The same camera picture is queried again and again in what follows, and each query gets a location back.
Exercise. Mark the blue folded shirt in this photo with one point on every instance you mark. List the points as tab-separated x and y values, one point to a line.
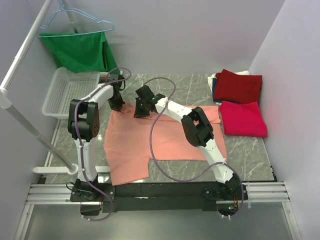
214	84

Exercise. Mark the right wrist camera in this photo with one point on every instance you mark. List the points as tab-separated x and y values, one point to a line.
145	93

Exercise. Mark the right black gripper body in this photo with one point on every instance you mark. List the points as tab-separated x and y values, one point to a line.
141	111

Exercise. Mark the white plastic laundry basket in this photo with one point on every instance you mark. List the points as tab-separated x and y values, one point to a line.
66	86

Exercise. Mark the dark red folded shirt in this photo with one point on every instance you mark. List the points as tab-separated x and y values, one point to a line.
240	89

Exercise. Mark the light blue wire hanger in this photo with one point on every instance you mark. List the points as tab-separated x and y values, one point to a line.
64	7

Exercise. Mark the green hanging t shirt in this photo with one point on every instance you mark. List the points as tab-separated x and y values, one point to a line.
80	52

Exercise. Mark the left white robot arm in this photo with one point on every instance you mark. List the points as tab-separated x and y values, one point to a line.
84	126

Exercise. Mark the aluminium rail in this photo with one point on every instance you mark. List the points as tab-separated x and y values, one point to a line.
256	192

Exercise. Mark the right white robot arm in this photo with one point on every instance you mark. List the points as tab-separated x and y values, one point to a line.
198	132

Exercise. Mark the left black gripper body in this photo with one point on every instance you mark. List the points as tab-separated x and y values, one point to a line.
116	102

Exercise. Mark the salmon pink t shirt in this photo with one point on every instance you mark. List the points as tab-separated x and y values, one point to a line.
127	149

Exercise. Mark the magenta folded shirt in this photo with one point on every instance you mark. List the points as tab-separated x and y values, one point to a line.
244	120

